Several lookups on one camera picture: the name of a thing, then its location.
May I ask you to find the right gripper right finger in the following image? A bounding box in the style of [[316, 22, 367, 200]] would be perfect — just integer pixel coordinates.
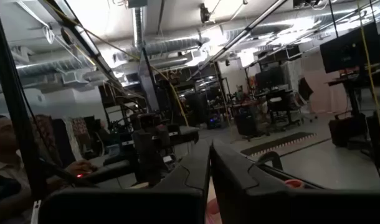
[[211, 139, 380, 224]]

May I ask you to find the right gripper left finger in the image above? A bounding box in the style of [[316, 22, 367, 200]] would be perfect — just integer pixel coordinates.
[[37, 139, 211, 224]]

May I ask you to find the black floor mat yellow edge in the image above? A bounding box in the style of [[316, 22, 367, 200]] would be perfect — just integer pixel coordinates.
[[239, 131, 318, 157]]

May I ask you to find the black equipment box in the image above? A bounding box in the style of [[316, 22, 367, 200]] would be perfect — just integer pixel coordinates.
[[234, 112, 261, 138]]

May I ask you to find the person's hand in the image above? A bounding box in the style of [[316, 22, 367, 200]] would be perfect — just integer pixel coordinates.
[[65, 159, 99, 179]]

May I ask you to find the black office chair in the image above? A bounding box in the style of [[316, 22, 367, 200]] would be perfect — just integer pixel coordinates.
[[264, 88, 303, 132]]

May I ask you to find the pale pink partition panel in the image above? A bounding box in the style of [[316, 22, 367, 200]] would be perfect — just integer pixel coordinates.
[[300, 51, 336, 114]]

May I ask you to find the black monitor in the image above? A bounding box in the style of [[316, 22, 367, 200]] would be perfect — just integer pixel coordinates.
[[320, 22, 380, 74]]

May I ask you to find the person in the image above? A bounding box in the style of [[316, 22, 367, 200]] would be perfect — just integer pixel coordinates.
[[0, 114, 99, 224]]

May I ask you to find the thick black cable loop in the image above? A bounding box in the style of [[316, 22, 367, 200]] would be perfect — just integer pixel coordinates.
[[256, 151, 284, 172]]

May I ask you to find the yellow hanging cable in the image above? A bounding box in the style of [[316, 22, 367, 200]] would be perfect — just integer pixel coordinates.
[[42, 0, 190, 128], [357, 2, 380, 170]]

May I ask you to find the silver ceiling air duct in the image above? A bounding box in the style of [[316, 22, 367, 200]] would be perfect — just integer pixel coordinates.
[[0, 36, 211, 86]]

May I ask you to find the black overhead frame bar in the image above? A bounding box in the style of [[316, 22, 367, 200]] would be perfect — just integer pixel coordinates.
[[189, 0, 290, 79], [45, 0, 124, 91]]

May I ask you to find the black rig frame post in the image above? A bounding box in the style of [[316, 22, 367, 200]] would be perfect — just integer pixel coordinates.
[[0, 0, 49, 202]]

